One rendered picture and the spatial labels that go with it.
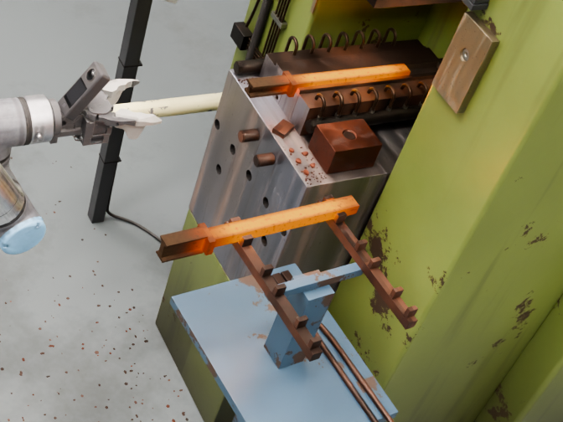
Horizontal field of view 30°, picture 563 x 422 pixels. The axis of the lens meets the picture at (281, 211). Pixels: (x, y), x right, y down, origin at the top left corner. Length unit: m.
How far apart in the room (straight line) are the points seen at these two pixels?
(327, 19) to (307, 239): 0.52
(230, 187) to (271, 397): 0.61
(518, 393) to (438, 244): 0.72
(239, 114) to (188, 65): 1.55
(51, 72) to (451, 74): 1.98
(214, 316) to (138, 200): 1.26
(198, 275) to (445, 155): 0.84
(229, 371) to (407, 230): 0.49
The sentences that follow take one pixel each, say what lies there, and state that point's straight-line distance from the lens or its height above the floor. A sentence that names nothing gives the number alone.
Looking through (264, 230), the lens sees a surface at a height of 0.99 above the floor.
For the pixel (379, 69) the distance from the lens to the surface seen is 2.36.
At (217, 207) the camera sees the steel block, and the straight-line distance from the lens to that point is 2.50.
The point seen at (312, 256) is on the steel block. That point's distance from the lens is 2.34.
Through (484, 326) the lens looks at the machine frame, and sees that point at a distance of 2.43.
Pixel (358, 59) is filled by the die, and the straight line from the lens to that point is 2.39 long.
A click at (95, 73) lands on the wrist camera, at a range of 1.98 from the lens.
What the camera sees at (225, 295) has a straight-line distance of 2.14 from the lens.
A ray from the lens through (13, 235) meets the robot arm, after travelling 1.93.
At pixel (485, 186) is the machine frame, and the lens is 2.00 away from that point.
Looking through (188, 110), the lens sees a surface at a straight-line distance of 2.68.
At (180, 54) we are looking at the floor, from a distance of 3.92.
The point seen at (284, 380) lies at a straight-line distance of 2.04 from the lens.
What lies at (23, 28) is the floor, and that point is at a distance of 3.89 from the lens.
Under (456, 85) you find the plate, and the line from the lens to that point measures 2.00.
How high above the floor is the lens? 2.30
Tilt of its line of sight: 42 degrees down
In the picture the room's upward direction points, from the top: 21 degrees clockwise
